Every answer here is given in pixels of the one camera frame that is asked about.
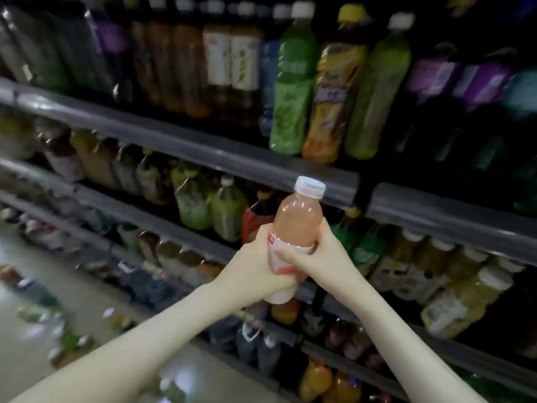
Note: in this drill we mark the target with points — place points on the person's left hand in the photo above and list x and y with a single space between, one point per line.
252 272

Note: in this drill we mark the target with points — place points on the person's right hand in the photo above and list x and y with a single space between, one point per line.
331 264

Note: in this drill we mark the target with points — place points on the pink juice bottle white cap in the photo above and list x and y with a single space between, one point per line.
295 218

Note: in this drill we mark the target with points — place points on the row of large water jugs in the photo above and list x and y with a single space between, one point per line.
252 340

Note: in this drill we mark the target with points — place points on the dark grey store shelving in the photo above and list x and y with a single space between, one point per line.
210 151

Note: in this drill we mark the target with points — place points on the amber tea bottle white cap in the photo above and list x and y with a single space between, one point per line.
113 317

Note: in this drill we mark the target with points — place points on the teal bottle blue cap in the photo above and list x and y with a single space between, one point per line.
38 294

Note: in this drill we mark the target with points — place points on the orange bottle yellow cap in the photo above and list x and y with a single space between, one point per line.
10 274

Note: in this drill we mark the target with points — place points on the person's left forearm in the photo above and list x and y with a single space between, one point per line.
117 365

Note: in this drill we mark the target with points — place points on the person's right forearm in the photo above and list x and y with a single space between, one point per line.
411 356

